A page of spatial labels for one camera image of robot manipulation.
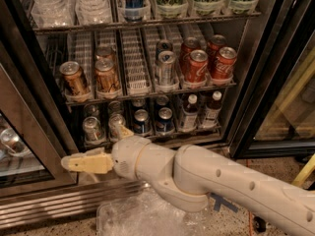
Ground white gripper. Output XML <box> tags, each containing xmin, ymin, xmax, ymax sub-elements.
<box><xmin>61</xmin><ymin>125</ymin><xmax>151</xmax><ymax>180</ymax></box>

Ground orange can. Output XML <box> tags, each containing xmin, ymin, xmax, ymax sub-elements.
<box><xmin>95</xmin><ymin>46</ymin><xmax>115</xmax><ymax>61</ymax></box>
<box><xmin>59</xmin><ymin>61</ymin><xmax>90</xmax><ymax>96</ymax></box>
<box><xmin>94</xmin><ymin>58</ymin><xmax>120</xmax><ymax>92</ymax></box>

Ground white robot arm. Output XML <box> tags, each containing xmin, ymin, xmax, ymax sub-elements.
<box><xmin>61</xmin><ymin>125</ymin><xmax>315</xmax><ymax>236</ymax></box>

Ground silver can bottom left front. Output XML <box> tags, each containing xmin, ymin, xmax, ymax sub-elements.
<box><xmin>83</xmin><ymin>116</ymin><xmax>103</xmax><ymax>142</ymax></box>

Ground silver can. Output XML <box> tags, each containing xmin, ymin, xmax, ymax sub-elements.
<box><xmin>157</xmin><ymin>51</ymin><xmax>176</xmax><ymax>86</ymax></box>
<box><xmin>84</xmin><ymin>104</ymin><xmax>100</xmax><ymax>118</ymax></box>
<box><xmin>108</xmin><ymin>113</ymin><xmax>126</xmax><ymax>139</ymax></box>
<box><xmin>83</xmin><ymin>116</ymin><xmax>103</xmax><ymax>142</ymax></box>
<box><xmin>108</xmin><ymin>100</ymin><xmax>124</xmax><ymax>115</ymax></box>

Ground blue pepsi can front left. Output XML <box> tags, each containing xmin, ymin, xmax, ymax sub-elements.
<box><xmin>133</xmin><ymin>109</ymin><xmax>151</xmax><ymax>135</ymax></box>

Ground blue pepsi can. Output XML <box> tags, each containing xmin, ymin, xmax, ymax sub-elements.
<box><xmin>131</xmin><ymin>98</ymin><xmax>147</xmax><ymax>112</ymax></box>
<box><xmin>133</xmin><ymin>109</ymin><xmax>151</xmax><ymax>135</ymax></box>
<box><xmin>156</xmin><ymin>107</ymin><xmax>174</xmax><ymax>133</ymax></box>
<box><xmin>155</xmin><ymin>95</ymin><xmax>169</xmax><ymax>110</ymax></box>

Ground silver can back left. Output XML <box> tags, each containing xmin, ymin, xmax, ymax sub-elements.
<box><xmin>84</xmin><ymin>104</ymin><xmax>100</xmax><ymax>118</ymax></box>

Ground blue pepsi can back left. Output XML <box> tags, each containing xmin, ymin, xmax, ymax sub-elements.
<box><xmin>131</xmin><ymin>98</ymin><xmax>147</xmax><ymax>112</ymax></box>

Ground blue pepsi can front right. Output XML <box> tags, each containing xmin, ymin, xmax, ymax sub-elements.
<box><xmin>156</xmin><ymin>107</ymin><xmax>174</xmax><ymax>133</ymax></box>

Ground blue pepsi can back right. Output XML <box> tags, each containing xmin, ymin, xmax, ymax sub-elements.
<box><xmin>155</xmin><ymin>95</ymin><xmax>169</xmax><ymax>110</ymax></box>

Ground open glass fridge door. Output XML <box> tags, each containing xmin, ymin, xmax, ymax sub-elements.
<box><xmin>0</xmin><ymin>44</ymin><xmax>77</xmax><ymax>198</ymax></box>

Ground orange can behind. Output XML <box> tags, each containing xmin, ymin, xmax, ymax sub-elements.
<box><xmin>95</xmin><ymin>46</ymin><xmax>115</xmax><ymax>61</ymax></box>

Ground fridge bottom vent grille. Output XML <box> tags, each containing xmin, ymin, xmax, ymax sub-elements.
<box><xmin>0</xmin><ymin>179</ymin><xmax>146</xmax><ymax>229</ymax></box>

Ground dark blue can behind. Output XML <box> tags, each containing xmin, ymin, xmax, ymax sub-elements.
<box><xmin>156</xmin><ymin>39</ymin><xmax>173</xmax><ymax>58</ymax></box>

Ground red cola can front left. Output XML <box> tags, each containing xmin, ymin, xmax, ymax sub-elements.
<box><xmin>184</xmin><ymin>49</ymin><xmax>208</xmax><ymax>83</ymax></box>

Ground red cola can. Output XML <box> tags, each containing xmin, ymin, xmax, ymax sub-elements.
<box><xmin>211</xmin><ymin>46</ymin><xmax>237</xmax><ymax>80</ymax></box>
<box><xmin>184</xmin><ymin>49</ymin><xmax>208</xmax><ymax>83</ymax></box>
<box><xmin>179</xmin><ymin>36</ymin><xmax>201</xmax><ymax>74</ymax></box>
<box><xmin>206</xmin><ymin>34</ymin><xmax>226</xmax><ymax>69</ymax></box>

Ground red cola can back left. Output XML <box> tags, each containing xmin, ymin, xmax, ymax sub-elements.
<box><xmin>179</xmin><ymin>36</ymin><xmax>201</xmax><ymax>74</ymax></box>

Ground red cola can front right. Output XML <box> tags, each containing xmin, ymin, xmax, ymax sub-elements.
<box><xmin>211</xmin><ymin>46</ymin><xmax>237</xmax><ymax>80</ymax></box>

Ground red cola can back right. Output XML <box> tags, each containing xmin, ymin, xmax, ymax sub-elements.
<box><xmin>206</xmin><ymin>34</ymin><xmax>226</xmax><ymax>69</ymax></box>

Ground right glass fridge door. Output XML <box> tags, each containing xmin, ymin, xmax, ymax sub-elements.
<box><xmin>229</xmin><ymin>0</ymin><xmax>315</xmax><ymax>159</ymax></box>

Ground brown bottle white cap left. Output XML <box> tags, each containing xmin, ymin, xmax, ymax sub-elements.
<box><xmin>179</xmin><ymin>94</ymin><xmax>198</xmax><ymax>132</ymax></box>

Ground brown bottle white cap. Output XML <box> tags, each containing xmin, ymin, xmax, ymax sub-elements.
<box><xmin>179</xmin><ymin>94</ymin><xmax>198</xmax><ymax>132</ymax></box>
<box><xmin>200</xmin><ymin>90</ymin><xmax>222</xmax><ymax>128</ymax></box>

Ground brown bottle white cap right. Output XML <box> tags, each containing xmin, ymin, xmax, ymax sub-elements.
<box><xmin>200</xmin><ymin>90</ymin><xmax>222</xmax><ymax>128</ymax></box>

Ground blue tape cross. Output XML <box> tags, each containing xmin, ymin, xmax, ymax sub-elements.
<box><xmin>210</xmin><ymin>193</ymin><xmax>238</xmax><ymax>213</ymax></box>

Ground clear plastic bottles right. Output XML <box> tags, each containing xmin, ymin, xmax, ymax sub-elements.
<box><xmin>75</xmin><ymin>0</ymin><xmax>112</xmax><ymax>26</ymax></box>

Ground clear plastic bottles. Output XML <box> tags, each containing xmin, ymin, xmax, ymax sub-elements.
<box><xmin>31</xmin><ymin>0</ymin><xmax>75</xmax><ymax>29</ymax></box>
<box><xmin>75</xmin><ymin>0</ymin><xmax>112</xmax><ymax>26</ymax></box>

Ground clear plastic bottles left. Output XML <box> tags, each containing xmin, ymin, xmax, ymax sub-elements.
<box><xmin>31</xmin><ymin>0</ymin><xmax>75</xmax><ymax>29</ymax></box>

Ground middle wire shelf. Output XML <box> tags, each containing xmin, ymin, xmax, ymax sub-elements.
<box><xmin>65</xmin><ymin>77</ymin><xmax>236</xmax><ymax>104</ymax></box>

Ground wire shelf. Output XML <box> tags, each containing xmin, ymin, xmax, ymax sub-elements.
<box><xmin>32</xmin><ymin>11</ymin><xmax>262</xmax><ymax>34</ymax></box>
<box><xmin>65</xmin><ymin>77</ymin><xmax>236</xmax><ymax>104</ymax></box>

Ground orange cable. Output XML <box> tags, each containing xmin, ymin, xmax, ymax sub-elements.
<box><xmin>246</xmin><ymin>158</ymin><xmax>254</xmax><ymax>236</ymax></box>

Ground top wire shelf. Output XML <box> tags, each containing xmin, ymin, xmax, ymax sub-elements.
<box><xmin>32</xmin><ymin>11</ymin><xmax>262</xmax><ymax>34</ymax></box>

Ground yellow black cart frame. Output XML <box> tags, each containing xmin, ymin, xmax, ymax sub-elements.
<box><xmin>252</xmin><ymin>162</ymin><xmax>315</xmax><ymax>233</ymax></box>

